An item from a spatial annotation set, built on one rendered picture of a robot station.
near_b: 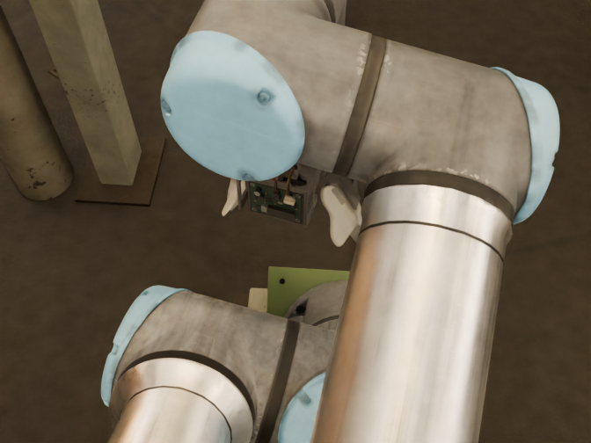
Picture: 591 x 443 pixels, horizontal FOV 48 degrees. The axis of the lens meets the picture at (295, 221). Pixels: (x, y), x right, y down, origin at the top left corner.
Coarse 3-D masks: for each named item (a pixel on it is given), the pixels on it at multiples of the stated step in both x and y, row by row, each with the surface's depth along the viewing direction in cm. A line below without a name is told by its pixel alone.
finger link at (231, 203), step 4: (232, 180) 71; (232, 184) 72; (236, 184) 71; (244, 184) 68; (232, 188) 72; (236, 188) 71; (244, 188) 68; (228, 192) 73; (232, 192) 71; (236, 192) 69; (228, 196) 74; (232, 196) 70; (236, 196) 69; (228, 200) 71; (232, 200) 69; (236, 200) 69; (228, 204) 69; (232, 204) 68; (236, 204) 74; (224, 208) 70; (228, 208) 68; (232, 208) 75; (224, 212) 69
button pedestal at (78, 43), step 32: (32, 0) 103; (64, 0) 103; (96, 0) 113; (64, 32) 108; (96, 32) 114; (64, 64) 114; (96, 64) 115; (96, 96) 120; (96, 128) 127; (128, 128) 136; (96, 160) 135; (128, 160) 138; (160, 160) 146; (96, 192) 141; (128, 192) 141
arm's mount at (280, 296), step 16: (272, 272) 92; (288, 272) 92; (304, 272) 92; (320, 272) 92; (336, 272) 92; (272, 288) 93; (288, 288) 93; (304, 288) 93; (272, 304) 93; (288, 304) 93
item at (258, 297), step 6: (252, 288) 115; (258, 288) 115; (264, 288) 115; (252, 294) 114; (258, 294) 114; (264, 294) 114; (252, 300) 113; (258, 300) 113; (264, 300) 113; (252, 306) 113; (258, 306) 113; (264, 306) 113
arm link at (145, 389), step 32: (160, 288) 74; (128, 320) 70; (160, 320) 70; (192, 320) 70; (224, 320) 72; (256, 320) 73; (128, 352) 69; (160, 352) 66; (192, 352) 66; (224, 352) 67; (256, 352) 70; (128, 384) 65; (160, 384) 64; (192, 384) 64; (224, 384) 64; (256, 384) 69; (128, 416) 61; (160, 416) 60; (192, 416) 61; (224, 416) 64; (256, 416) 69
